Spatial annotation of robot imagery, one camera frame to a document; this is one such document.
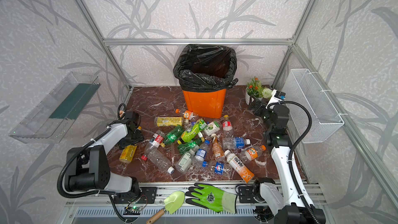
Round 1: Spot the red label yellow cap bottle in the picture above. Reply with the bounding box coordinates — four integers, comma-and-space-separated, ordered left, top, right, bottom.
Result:
222, 115, 233, 137

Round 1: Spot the clear acrylic wall shelf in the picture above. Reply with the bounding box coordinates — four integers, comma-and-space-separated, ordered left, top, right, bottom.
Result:
9, 72, 101, 144

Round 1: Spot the white pot with flowers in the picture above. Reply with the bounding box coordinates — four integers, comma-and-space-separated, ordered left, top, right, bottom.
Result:
245, 77, 273, 105

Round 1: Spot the orange trash bin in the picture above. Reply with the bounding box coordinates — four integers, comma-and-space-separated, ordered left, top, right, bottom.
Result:
183, 89, 227, 118

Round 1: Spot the bright green label bottle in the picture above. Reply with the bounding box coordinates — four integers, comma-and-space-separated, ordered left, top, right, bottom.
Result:
177, 118, 207, 145

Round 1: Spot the orange cap bottle near bin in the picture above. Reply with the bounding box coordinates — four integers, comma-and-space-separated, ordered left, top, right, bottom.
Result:
175, 108, 200, 122

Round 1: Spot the small circuit board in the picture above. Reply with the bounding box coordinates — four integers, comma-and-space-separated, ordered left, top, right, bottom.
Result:
123, 205, 146, 216

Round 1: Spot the amber tea bottle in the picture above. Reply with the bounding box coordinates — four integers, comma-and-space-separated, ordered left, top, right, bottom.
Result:
211, 133, 225, 162

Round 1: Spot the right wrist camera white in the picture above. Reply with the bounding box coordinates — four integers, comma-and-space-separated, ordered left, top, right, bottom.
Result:
267, 89, 286, 109

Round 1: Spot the white wire mesh basket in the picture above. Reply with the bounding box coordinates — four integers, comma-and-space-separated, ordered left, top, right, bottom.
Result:
283, 68, 344, 144

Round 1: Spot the small orange label bottle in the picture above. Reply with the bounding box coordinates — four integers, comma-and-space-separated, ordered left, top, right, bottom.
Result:
241, 145, 266, 163

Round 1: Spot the blue label water bottle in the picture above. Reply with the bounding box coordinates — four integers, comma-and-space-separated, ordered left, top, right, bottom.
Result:
222, 137, 251, 150

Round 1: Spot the blue cap water bottle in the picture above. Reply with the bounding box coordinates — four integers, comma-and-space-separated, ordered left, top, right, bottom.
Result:
192, 140, 210, 167

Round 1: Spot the pale green label bottle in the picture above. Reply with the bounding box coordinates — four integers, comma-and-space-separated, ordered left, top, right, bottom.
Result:
176, 146, 199, 174

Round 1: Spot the clear bottle red label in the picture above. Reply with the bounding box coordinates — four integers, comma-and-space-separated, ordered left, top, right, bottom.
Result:
141, 130, 165, 161

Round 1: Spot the small green soda bottle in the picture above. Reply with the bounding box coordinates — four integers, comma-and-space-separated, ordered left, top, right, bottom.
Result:
177, 138, 205, 155

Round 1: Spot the light green garden trowel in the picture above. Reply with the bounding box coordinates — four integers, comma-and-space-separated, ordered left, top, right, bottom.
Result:
146, 191, 185, 224

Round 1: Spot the dark green Sprite bottle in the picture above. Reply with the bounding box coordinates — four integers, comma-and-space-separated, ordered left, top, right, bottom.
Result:
160, 125, 185, 148

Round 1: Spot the clear unlabelled white cap bottle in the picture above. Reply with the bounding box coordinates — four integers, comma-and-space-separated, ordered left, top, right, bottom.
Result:
147, 149, 175, 175

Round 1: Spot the green work glove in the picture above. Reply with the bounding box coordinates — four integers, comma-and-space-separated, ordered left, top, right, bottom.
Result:
185, 183, 237, 214

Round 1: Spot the orange white label juice bottle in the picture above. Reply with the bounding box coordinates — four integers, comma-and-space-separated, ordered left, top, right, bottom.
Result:
224, 150, 254, 183

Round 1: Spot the yellow label tea bottle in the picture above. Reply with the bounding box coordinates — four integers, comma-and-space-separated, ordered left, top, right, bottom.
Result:
154, 117, 183, 127

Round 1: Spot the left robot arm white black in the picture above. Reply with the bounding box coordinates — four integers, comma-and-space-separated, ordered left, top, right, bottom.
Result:
57, 112, 144, 201

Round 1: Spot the yellow iced tea bottle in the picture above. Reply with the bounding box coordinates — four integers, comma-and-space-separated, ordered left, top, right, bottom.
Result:
119, 127, 142, 164

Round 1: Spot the crushed Pepsi bottle front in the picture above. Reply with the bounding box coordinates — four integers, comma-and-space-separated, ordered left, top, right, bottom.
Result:
202, 160, 233, 178

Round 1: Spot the white green lime drink bottle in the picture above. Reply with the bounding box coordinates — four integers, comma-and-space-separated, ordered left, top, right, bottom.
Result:
203, 120, 221, 137

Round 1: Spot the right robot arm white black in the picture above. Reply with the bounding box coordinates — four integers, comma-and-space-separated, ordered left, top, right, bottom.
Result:
249, 100, 326, 224

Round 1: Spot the black bin liner bag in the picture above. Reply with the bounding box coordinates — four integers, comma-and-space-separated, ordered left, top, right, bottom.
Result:
173, 44, 238, 93

